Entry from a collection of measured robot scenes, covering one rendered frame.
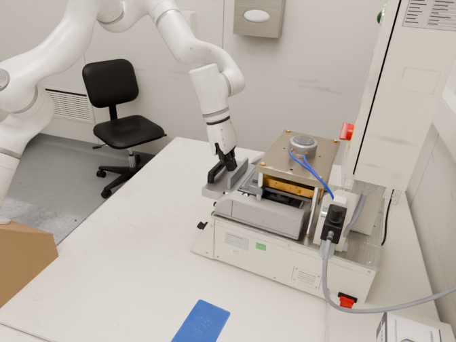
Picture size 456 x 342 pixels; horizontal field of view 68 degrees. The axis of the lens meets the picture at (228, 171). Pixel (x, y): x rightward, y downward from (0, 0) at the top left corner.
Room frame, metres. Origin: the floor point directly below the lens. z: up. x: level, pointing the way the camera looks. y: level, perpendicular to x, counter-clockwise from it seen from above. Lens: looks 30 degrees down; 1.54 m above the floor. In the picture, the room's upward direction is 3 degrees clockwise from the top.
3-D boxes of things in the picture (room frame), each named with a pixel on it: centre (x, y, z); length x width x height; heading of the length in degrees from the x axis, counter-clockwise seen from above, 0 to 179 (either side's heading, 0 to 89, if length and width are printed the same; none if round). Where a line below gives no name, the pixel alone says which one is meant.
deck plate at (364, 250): (0.85, -0.24, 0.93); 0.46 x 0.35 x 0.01; 67
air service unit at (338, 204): (0.61, -0.24, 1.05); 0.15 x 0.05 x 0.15; 157
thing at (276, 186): (0.85, -0.20, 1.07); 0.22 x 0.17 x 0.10; 157
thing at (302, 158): (0.83, -0.23, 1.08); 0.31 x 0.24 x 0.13; 157
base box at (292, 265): (0.85, -0.19, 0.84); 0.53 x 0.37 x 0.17; 67
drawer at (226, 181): (0.91, -0.10, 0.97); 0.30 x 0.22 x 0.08; 67
